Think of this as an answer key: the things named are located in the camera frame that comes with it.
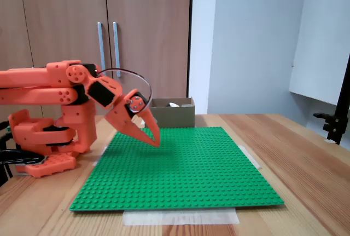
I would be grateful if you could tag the yellow white black ball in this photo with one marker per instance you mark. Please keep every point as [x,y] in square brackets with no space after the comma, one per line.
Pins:
[172,104]

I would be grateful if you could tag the cardboard box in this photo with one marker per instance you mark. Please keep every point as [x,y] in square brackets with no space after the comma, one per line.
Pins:
[177,117]

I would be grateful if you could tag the masking tape strip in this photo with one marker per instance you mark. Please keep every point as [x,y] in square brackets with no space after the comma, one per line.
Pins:
[142,123]
[177,218]
[104,148]
[251,158]

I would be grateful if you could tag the brown wooden cabinet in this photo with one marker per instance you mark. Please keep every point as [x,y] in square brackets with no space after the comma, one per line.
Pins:
[150,14]

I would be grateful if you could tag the green studded baseplate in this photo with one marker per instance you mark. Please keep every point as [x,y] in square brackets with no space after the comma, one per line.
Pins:
[218,186]

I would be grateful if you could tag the black camera stand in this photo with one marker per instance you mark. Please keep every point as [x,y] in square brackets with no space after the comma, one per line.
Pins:
[335,126]

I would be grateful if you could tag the white wall panel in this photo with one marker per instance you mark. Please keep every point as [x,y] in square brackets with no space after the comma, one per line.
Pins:
[322,41]

